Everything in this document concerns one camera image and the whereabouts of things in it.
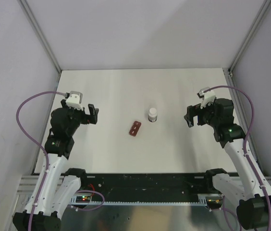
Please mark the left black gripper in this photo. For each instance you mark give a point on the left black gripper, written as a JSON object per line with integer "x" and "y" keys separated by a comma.
{"x": 87, "y": 119}

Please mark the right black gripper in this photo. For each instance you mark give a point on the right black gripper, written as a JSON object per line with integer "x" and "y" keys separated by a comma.
{"x": 196, "y": 110}

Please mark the white pill bottle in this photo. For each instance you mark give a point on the white pill bottle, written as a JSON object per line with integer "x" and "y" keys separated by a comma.
{"x": 152, "y": 115}

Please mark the red pill organizer box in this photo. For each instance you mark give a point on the red pill organizer box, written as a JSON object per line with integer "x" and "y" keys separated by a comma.
{"x": 135, "y": 128}

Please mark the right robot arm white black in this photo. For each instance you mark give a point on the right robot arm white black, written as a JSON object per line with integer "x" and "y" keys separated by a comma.
{"x": 252, "y": 198}

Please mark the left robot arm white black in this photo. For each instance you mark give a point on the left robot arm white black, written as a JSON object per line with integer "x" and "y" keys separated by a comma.
{"x": 48, "y": 202}

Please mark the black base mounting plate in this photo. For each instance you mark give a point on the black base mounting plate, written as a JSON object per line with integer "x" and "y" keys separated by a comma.
{"x": 151, "y": 184}

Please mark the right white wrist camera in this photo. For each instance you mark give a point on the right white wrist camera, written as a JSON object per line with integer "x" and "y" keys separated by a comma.
{"x": 207, "y": 96}

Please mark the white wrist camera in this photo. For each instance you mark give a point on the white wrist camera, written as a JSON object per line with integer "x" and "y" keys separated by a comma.
{"x": 74, "y": 100}
{"x": 207, "y": 96}

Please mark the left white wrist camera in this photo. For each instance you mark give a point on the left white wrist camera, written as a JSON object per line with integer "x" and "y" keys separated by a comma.
{"x": 74, "y": 100}

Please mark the grey slotted cable duct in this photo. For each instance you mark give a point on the grey slotted cable duct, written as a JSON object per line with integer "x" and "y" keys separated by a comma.
{"x": 182, "y": 198}

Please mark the left aluminium frame post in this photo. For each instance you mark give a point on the left aluminium frame post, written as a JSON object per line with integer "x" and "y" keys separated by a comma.
{"x": 39, "y": 33}

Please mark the aluminium frame post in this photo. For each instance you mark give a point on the aluminium frame post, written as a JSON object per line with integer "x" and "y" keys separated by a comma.
{"x": 254, "y": 28}
{"x": 39, "y": 33}

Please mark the right aluminium frame post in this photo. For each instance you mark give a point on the right aluminium frame post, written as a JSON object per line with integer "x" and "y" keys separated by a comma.
{"x": 254, "y": 28}

